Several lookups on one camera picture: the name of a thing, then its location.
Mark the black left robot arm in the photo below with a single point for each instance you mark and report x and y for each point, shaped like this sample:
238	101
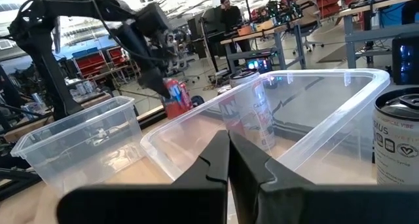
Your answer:
42	47

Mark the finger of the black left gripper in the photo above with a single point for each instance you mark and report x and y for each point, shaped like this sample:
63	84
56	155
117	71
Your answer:
155	81

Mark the grey-legged wooden workbench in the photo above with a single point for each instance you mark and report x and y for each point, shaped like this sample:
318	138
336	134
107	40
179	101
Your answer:
376	32
248	36

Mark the cluttered wooden workbench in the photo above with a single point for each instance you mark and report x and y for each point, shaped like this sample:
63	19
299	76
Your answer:
26	130

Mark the person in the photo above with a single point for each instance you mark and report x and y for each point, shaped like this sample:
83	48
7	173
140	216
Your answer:
230	17

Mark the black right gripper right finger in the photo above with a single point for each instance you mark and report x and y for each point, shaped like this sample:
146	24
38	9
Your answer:
327	207

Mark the computer with coloured lights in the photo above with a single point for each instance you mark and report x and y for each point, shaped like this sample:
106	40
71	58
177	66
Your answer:
258	65

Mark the office chair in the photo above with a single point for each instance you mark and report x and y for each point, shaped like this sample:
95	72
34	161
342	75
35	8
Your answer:
307	24

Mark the black blue-lit computer tower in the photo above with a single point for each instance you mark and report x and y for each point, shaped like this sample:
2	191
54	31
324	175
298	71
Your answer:
406	60

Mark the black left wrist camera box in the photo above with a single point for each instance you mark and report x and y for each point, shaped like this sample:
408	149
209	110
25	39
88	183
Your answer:
152	19

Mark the red storage bin rack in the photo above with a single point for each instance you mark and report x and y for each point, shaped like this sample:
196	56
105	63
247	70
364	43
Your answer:
90	62
324	3

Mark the clear plastic bin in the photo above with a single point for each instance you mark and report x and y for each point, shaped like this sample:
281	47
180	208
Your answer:
82	145
327	119

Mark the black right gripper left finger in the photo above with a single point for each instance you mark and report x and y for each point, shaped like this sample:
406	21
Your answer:
147	207

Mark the red Fanta can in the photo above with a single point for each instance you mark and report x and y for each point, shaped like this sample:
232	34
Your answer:
173	106
187	98
229	112

